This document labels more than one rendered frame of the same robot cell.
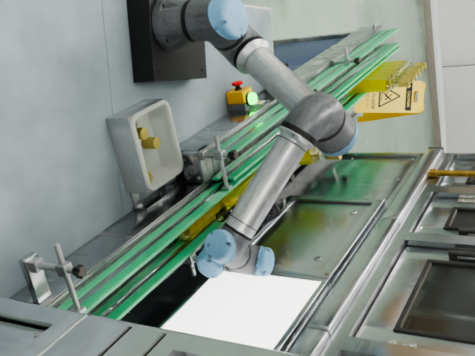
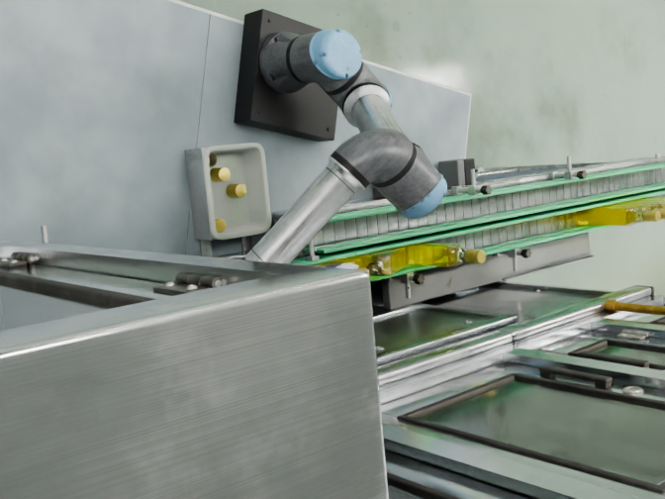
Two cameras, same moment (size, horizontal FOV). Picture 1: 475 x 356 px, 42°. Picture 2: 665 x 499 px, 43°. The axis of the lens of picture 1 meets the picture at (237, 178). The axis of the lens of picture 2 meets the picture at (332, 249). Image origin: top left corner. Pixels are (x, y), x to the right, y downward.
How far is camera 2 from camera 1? 77 cm
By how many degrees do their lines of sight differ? 22
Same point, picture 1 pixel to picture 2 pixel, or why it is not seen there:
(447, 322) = (467, 421)
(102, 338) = not seen: outside the picture
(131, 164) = (201, 205)
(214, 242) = not seen: hidden behind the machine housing
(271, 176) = (302, 208)
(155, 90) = (263, 139)
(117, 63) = (215, 95)
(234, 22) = (337, 57)
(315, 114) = (366, 145)
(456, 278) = (526, 392)
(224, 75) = not seen: hidden behind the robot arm
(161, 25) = (267, 59)
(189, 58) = (310, 111)
